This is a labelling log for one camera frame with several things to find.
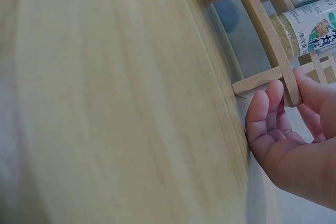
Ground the person's right hand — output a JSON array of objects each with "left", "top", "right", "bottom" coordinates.
[{"left": 245, "top": 66, "right": 336, "bottom": 224}]

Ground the wooden spice rack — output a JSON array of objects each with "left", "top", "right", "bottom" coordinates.
[{"left": 188, "top": 0, "right": 336, "bottom": 108}]

